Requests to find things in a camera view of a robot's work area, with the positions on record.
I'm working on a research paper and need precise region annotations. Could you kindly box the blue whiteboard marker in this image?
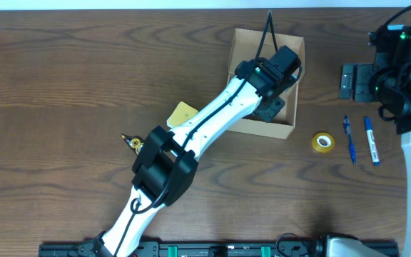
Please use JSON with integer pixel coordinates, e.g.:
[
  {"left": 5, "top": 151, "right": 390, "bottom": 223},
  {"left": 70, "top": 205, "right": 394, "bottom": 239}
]
[{"left": 364, "top": 116, "right": 380, "bottom": 166}]

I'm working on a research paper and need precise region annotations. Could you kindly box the yellow clear tape roll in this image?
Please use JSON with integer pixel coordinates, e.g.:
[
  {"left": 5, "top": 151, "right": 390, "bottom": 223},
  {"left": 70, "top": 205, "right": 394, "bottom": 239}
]
[{"left": 311, "top": 132, "right": 335, "bottom": 153}]

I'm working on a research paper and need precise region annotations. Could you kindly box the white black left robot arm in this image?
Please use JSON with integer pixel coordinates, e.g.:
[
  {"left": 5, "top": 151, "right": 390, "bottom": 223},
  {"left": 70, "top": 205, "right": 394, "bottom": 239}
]
[{"left": 93, "top": 46, "right": 302, "bottom": 256}]

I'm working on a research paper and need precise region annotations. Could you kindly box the yellow sticky note pad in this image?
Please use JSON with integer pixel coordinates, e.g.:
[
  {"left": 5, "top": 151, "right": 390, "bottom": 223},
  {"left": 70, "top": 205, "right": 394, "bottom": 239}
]
[{"left": 166, "top": 101, "right": 198, "bottom": 128}]

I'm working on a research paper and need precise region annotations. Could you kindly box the blue ballpoint pen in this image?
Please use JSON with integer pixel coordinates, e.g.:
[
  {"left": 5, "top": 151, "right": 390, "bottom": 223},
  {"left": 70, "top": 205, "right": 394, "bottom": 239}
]
[{"left": 343, "top": 115, "right": 357, "bottom": 165}]

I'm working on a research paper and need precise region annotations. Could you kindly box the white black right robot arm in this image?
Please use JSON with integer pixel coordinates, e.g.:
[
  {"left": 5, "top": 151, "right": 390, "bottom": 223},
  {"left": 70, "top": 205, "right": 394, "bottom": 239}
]
[{"left": 339, "top": 25, "right": 411, "bottom": 256}]

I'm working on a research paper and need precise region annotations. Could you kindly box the yellow black correction tape dispenser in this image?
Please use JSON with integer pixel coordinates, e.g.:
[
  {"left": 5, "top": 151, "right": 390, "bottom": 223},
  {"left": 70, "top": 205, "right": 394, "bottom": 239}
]
[{"left": 121, "top": 134, "right": 144, "bottom": 155}]

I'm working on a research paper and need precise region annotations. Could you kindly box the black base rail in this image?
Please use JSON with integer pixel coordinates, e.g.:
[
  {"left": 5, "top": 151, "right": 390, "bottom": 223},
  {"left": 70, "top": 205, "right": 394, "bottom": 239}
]
[{"left": 37, "top": 233, "right": 401, "bottom": 257}]

